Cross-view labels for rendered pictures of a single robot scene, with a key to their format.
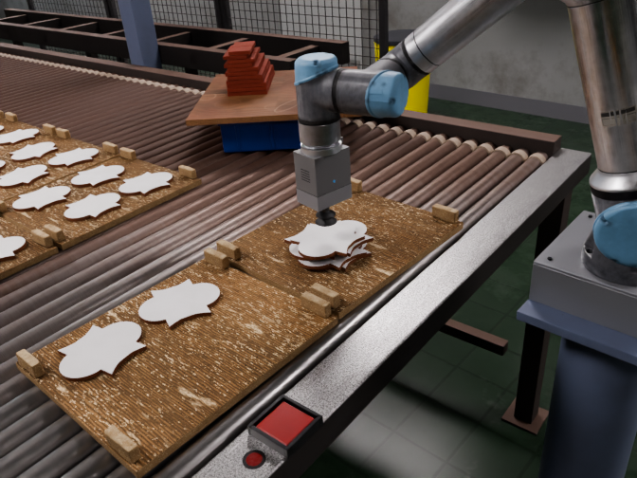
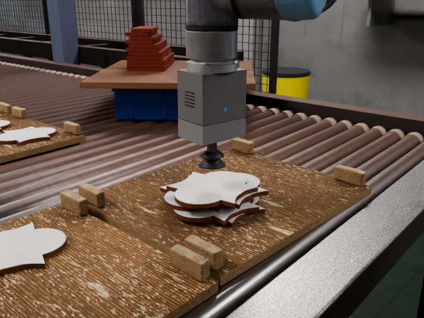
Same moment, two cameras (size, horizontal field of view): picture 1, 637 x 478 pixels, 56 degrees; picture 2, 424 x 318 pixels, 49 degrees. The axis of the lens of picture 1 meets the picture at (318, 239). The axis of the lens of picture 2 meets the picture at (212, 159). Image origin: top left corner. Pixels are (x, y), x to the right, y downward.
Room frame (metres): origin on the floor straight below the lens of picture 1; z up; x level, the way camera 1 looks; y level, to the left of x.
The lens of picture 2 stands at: (0.35, -0.01, 1.26)
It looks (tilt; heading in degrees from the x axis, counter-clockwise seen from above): 19 degrees down; 359
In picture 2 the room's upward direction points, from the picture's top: straight up
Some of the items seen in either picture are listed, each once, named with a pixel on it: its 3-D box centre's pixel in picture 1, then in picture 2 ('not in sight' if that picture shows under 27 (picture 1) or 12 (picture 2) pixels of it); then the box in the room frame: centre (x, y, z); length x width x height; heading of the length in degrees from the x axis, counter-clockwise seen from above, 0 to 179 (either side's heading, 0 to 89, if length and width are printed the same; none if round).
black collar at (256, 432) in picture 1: (285, 424); not in sight; (0.61, 0.07, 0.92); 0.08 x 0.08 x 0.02; 49
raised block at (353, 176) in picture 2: (445, 212); (349, 175); (1.16, -0.28, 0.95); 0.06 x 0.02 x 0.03; 45
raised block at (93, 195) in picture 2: (227, 249); (91, 194); (1.07, 0.19, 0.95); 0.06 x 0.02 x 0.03; 45
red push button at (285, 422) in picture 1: (285, 425); not in sight; (0.61, 0.07, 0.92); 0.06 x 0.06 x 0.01; 49
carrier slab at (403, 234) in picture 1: (340, 239); (227, 195); (1.12, -0.05, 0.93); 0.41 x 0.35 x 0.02; 135
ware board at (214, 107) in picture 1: (280, 93); (177, 72); (1.90, 0.08, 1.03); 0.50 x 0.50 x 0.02; 86
